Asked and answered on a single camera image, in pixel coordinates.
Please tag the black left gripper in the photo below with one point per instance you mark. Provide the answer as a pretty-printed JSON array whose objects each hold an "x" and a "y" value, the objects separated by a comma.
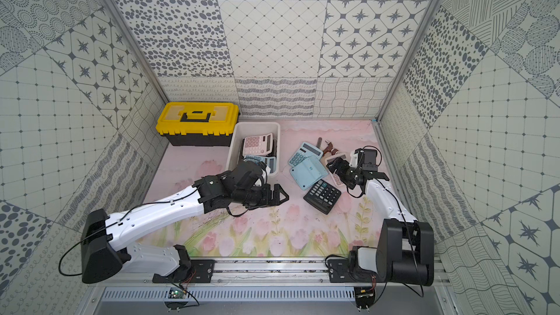
[{"x": 266, "y": 195}]

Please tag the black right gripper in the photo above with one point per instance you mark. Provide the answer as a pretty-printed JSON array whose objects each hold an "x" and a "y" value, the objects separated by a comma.
[{"x": 345, "y": 173}]

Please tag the light blue calculator back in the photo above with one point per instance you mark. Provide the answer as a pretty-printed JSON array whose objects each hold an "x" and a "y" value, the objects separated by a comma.
[{"x": 308, "y": 172}]

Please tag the pink calculator face down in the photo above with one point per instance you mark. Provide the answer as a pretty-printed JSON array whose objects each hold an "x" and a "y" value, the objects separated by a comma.
[{"x": 262, "y": 145}]

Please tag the light blue calculator face down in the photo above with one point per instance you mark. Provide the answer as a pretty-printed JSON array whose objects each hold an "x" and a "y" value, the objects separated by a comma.
[{"x": 270, "y": 162}]

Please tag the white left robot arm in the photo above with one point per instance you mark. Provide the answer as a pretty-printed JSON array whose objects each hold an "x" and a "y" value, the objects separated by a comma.
[{"x": 109, "y": 244}]

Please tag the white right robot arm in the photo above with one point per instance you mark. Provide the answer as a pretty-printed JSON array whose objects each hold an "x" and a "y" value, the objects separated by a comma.
[{"x": 405, "y": 250}]

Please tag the teal calculator face up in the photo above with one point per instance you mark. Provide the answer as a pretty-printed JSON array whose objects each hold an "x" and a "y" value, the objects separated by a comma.
[{"x": 306, "y": 150}]

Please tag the white plastic storage box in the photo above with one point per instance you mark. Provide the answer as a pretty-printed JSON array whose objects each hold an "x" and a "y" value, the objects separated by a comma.
[{"x": 251, "y": 129}]

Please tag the floral pink table mat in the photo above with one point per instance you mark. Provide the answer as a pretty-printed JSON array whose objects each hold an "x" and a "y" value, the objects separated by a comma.
[{"x": 294, "y": 229}]

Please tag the yellow and black toolbox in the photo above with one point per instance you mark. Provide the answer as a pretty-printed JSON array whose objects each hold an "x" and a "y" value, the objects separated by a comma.
[{"x": 198, "y": 124}]

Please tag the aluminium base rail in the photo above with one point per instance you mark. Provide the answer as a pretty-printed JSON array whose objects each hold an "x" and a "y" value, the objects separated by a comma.
[{"x": 246, "y": 280}]

